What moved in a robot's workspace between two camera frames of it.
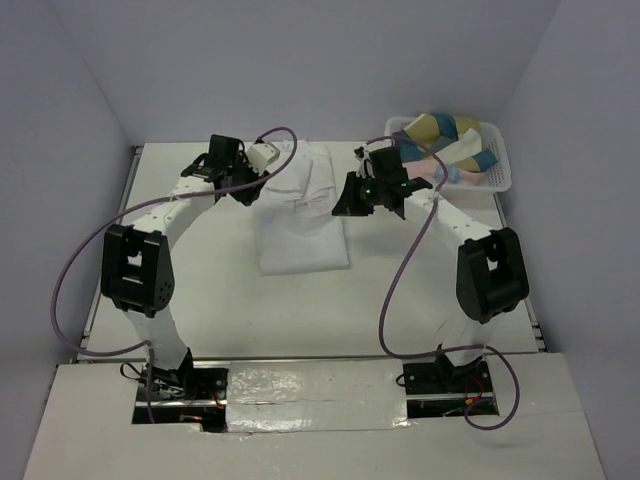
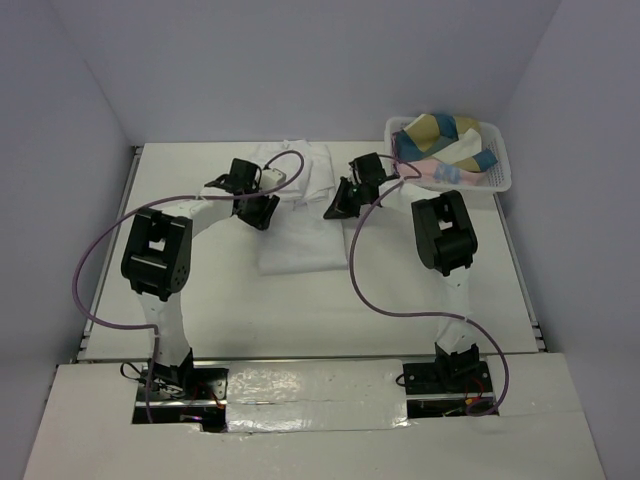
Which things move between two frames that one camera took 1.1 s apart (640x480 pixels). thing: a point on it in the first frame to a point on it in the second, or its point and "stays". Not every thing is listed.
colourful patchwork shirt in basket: (456, 141) stays
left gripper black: (249, 196) to (262, 217)
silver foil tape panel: (321, 395) stays
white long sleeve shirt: (298, 224) stays
